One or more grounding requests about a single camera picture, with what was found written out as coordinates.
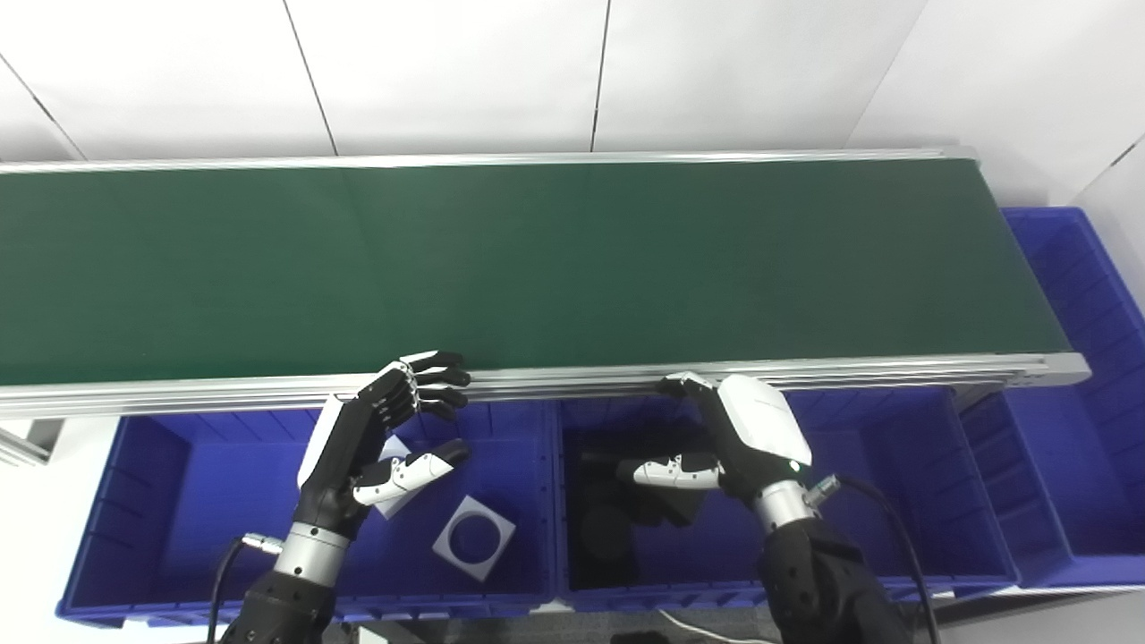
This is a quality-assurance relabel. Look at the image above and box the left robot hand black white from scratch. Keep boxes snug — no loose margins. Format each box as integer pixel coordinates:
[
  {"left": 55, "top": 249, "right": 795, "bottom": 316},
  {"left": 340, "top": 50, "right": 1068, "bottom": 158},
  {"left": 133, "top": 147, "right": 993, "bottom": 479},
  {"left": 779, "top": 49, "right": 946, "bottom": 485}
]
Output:
[{"left": 293, "top": 351, "right": 473, "bottom": 542}]

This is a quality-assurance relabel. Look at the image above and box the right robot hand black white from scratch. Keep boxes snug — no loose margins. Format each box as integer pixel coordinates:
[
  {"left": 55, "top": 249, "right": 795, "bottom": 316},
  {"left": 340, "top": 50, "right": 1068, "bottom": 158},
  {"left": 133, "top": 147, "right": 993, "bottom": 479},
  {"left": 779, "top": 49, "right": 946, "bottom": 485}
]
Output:
[{"left": 617, "top": 371, "right": 815, "bottom": 511}]

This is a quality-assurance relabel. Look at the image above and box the blue plastic bin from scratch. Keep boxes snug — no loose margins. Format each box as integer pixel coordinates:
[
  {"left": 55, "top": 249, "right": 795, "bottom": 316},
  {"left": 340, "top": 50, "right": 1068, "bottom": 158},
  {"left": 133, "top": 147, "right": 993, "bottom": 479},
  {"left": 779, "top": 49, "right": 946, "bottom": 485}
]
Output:
[
  {"left": 550, "top": 386, "right": 1021, "bottom": 614},
  {"left": 55, "top": 402, "right": 560, "bottom": 627},
  {"left": 957, "top": 208, "right": 1145, "bottom": 589}
]

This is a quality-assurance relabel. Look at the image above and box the green conveyor belt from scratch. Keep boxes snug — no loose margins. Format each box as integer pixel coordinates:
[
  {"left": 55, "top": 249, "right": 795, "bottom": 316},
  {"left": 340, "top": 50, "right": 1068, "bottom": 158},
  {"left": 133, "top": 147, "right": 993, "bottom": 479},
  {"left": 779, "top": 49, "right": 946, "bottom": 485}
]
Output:
[
  {"left": 0, "top": 159, "right": 1073, "bottom": 387},
  {"left": 0, "top": 148, "right": 1092, "bottom": 421}
]

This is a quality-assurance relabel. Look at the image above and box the aluminium conveyor support leg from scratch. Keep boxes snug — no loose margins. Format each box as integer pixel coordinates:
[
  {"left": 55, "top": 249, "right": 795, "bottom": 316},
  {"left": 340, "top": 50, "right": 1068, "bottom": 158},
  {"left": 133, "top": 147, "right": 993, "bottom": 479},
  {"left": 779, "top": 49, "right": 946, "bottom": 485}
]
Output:
[{"left": 0, "top": 419, "right": 64, "bottom": 466}]

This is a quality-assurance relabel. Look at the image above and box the white square plate round hole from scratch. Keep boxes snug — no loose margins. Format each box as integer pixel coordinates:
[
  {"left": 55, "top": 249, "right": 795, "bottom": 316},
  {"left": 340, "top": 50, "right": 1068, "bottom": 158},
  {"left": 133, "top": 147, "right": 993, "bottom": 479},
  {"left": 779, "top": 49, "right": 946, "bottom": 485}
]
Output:
[
  {"left": 432, "top": 496, "right": 517, "bottom": 582},
  {"left": 371, "top": 436, "right": 414, "bottom": 520}
]

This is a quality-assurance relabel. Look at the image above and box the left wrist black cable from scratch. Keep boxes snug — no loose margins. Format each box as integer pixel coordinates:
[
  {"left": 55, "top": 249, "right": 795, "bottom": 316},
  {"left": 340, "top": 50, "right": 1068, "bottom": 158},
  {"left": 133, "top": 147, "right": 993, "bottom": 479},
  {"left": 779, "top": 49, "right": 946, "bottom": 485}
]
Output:
[{"left": 208, "top": 532, "right": 287, "bottom": 644}]

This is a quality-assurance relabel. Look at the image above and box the white floor cable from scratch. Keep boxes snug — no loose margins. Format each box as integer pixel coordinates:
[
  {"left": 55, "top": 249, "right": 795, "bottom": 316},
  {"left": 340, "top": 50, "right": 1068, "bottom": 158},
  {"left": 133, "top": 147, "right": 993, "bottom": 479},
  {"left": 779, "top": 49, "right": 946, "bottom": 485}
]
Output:
[{"left": 657, "top": 608, "right": 770, "bottom": 644}]

